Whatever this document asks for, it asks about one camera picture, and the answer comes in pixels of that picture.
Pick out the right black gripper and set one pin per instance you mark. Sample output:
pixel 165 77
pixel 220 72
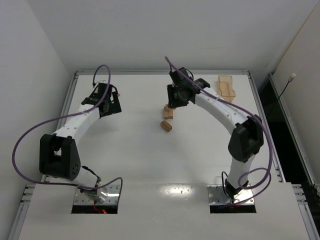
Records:
pixel 172 97

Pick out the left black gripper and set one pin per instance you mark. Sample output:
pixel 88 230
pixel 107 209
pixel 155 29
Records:
pixel 111 105

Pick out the lettered wood cube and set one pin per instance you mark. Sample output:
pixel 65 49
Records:
pixel 166 108

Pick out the dark grained wood block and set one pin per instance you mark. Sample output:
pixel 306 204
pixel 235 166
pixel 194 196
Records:
pixel 166 126

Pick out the clear amber plastic bin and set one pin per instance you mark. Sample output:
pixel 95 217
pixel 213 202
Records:
pixel 225 88

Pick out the long light wood block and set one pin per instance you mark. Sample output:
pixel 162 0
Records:
pixel 166 114

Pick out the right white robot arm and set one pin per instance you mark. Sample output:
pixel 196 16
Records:
pixel 246 136

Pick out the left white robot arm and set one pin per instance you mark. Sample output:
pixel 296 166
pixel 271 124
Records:
pixel 58 152

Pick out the aluminium table frame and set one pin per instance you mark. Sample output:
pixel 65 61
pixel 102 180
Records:
pixel 165 179

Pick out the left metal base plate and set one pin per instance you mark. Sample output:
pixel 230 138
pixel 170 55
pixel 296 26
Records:
pixel 104 196

